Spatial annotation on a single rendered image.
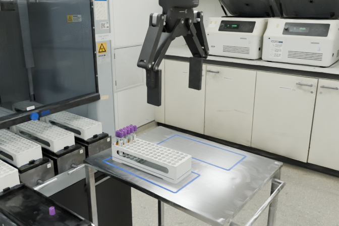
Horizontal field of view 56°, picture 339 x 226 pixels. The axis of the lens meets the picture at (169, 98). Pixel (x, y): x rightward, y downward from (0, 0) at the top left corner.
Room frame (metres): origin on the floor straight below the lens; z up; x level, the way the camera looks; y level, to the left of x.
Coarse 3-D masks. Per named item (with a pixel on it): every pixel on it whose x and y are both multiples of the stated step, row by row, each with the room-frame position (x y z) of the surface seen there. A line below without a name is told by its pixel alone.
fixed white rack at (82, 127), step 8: (64, 112) 1.52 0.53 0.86; (48, 120) 1.45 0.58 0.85; (56, 120) 1.41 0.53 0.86; (64, 120) 1.41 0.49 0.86; (72, 120) 1.41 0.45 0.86; (80, 120) 1.42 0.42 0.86; (88, 120) 1.41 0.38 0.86; (64, 128) 1.44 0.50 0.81; (72, 128) 1.45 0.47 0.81; (80, 128) 1.31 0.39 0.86; (88, 128) 1.31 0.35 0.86; (96, 128) 1.34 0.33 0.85; (80, 136) 1.31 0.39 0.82; (88, 136) 1.30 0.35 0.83
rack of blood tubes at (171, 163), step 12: (132, 144) 1.10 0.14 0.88; (144, 144) 1.10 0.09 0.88; (156, 144) 1.10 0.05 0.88; (120, 156) 1.07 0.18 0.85; (132, 156) 1.07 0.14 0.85; (144, 156) 1.00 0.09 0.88; (156, 156) 1.00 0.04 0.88; (168, 156) 1.00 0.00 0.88; (180, 156) 1.01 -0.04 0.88; (156, 168) 1.02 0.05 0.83; (168, 168) 0.94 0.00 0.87; (180, 168) 0.95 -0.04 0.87; (168, 180) 0.94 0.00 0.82; (180, 180) 0.95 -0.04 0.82
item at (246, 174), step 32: (160, 128) 1.42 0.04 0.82; (96, 160) 1.09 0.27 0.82; (192, 160) 1.09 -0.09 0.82; (224, 160) 1.09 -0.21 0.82; (256, 160) 1.09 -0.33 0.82; (160, 192) 0.88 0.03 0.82; (192, 192) 0.88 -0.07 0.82; (224, 192) 0.88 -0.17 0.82; (256, 192) 0.90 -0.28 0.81; (96, 224) 1.10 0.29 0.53; (160, 224) 1.42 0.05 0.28; (224, 224) 0.74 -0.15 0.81
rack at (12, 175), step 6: (0, 162) 0.99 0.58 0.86; (0, 168) 0.95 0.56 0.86; (6, 168) 0.95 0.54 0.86; (12, 168) 0.95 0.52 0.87; (0, 174) 0.92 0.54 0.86; (6, 174) 0.91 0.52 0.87; (12, 174) 0.92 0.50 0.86; (18, 174) 0.94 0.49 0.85; (0, 180) 0.89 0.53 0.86; (6, 180) 0.90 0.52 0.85; (12, 180) 0.92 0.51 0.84; (18, 180) 0.93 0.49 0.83; (0, 186) 0.89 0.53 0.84; (6, 186) 0.90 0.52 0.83; (12, 186) 0.92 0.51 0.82
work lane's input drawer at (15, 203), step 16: (16, 192) 0.91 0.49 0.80; (32, 192) 0.90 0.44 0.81; (0, 208) 0.81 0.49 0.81; (16, 208) 0.82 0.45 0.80; (32, 208) 0.82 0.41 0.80; (48, 208) 0.82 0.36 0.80; (64, 208) 0.80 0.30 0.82; (0, 224) 0.79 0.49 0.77; (16, 224) 0.75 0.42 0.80; (32, 224) 0.75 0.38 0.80; (48, 224) 0.75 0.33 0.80; (64, 224) 0.75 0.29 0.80; (80, 224) 0.73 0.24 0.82
